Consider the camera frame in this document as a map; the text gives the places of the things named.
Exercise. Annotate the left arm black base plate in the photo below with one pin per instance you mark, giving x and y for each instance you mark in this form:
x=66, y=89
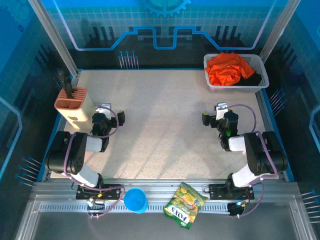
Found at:
x=112, y=192

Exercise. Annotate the blue plastic cup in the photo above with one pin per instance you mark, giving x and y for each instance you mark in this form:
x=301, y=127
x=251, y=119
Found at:
x=135, y=200

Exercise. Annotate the black connector module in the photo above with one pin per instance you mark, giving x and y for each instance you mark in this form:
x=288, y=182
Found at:
x=96, y=205
x=236, y=208

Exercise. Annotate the green candy bag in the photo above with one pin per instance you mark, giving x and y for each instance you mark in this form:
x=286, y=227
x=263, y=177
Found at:
x=185, y=205

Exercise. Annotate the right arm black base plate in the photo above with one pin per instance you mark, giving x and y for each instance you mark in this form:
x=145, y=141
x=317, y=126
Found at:
x=217, y=191

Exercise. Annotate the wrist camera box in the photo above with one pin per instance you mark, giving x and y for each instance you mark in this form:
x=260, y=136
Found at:
x=107, y=111
x=221, y=112

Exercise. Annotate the white plastic laundry basket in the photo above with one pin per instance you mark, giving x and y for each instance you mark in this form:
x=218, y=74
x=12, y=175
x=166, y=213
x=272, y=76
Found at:
x=235, y=88

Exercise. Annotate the aluminium table side rail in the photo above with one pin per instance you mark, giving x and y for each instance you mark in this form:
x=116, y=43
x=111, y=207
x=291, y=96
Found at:
x=75, y=79
x=267, y=117

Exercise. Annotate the black t-shirt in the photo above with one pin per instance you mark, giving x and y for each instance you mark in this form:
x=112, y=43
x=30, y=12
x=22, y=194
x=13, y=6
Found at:
x=252, y=80

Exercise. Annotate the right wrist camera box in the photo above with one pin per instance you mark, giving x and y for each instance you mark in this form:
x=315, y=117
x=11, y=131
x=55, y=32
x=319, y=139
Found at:
x=221, y=112

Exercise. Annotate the aluminium front frame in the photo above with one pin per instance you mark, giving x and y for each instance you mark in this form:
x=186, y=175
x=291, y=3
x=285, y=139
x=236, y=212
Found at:
x=155, y=183

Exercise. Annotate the orange t-shirt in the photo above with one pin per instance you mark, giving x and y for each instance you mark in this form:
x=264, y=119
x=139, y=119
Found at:
x=225, y=70

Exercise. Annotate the cream and terracotta knife block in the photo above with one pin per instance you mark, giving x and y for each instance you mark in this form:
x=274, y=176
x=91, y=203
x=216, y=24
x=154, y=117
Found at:
x=80, y=110

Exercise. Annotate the aluminium frame post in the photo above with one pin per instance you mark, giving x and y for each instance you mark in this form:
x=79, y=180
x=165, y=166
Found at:
x=55, y=37
x=280, y=25

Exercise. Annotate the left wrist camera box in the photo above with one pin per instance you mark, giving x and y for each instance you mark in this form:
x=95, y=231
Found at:
x=107, y=111

